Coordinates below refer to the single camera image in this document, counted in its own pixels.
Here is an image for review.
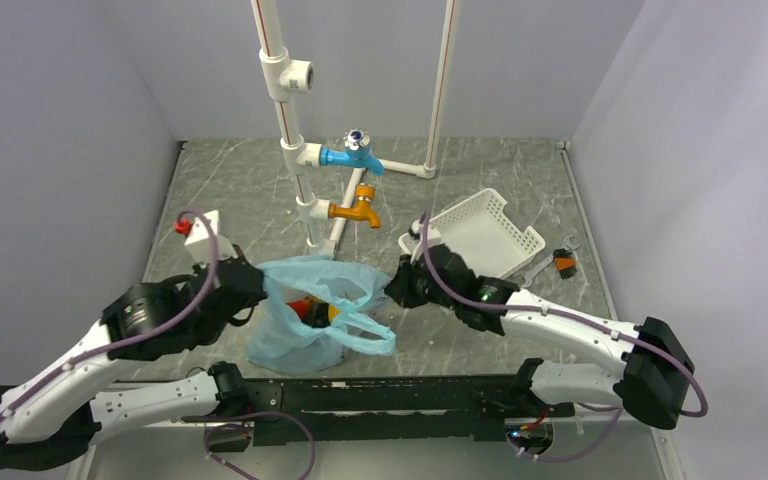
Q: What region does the light blue plastic bag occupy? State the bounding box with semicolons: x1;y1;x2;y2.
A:
246;255;396;375

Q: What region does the yellow fake fruit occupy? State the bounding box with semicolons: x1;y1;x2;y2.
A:
326;304;340;324

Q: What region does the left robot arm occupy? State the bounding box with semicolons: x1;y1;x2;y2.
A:
0;258;267;471

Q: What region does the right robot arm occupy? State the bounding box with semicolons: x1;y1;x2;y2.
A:
384;244;698;430

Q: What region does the red fake fruit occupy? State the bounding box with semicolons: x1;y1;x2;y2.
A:
287;297;315;321

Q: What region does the white perforated plastic basket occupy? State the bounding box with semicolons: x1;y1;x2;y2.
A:
428;188;546;278

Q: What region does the orange plastic faucet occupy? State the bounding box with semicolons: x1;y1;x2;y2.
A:
327;183;381;229

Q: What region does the small black orange brush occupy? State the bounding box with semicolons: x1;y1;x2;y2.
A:
553;248;578;279

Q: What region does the silver open-end wrench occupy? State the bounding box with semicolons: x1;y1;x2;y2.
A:
520;235;579;288

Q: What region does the blue plastic faucet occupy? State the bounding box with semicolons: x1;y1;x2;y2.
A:
319;129;385;176

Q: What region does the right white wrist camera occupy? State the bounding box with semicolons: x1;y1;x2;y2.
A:
407;220;443;252

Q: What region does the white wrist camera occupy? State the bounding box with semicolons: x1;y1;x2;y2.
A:
407;220;443;252
173;210;239;267

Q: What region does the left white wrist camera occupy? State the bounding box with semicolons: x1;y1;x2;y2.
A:
173;210;239;267

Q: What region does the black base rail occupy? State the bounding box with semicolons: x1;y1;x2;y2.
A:
208;374;575;446

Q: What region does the white PVC pipe frame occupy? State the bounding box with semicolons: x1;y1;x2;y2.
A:
252;0;462;260

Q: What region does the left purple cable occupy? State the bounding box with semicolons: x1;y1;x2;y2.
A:
0;209;220;473

